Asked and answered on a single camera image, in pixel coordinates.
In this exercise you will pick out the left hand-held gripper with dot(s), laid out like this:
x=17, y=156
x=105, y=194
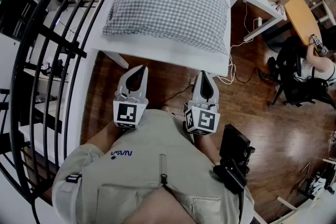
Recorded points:
x=127, y=112

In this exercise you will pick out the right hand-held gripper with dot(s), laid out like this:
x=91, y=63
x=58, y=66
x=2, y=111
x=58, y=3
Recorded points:
x=204, y=119

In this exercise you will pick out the grey checked pillowcase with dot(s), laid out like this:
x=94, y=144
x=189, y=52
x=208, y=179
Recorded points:
x=168, y=10

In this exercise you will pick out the person's right forearm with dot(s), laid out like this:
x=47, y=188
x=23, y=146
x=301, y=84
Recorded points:
x=207, y=147

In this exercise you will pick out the person's left forearm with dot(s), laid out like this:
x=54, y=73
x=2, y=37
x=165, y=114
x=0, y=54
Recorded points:
x=107, y=135

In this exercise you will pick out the white square table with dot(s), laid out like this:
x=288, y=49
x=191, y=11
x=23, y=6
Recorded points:
x=170, y=59

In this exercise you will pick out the black chest-mounted device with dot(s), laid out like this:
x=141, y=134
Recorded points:
x=233, y=149

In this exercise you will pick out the person's beige zip shirt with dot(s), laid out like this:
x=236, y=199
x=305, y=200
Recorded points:
x=147, y=152

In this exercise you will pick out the white power adapter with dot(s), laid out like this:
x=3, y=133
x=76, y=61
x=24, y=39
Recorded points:
x=258, y=23

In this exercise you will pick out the black office chair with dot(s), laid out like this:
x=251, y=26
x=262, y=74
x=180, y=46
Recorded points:
x=291, y=78

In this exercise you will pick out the round wooden table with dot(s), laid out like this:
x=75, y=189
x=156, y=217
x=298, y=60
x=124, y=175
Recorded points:
x=302, y=18

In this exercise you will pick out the person's neck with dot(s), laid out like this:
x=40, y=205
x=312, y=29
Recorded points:
x=162, y=207

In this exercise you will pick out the black cabinet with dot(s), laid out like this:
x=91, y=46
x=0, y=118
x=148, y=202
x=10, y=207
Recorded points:
x=15, y=10

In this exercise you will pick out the white workbench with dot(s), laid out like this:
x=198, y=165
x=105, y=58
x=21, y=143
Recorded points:
x=323, y=207

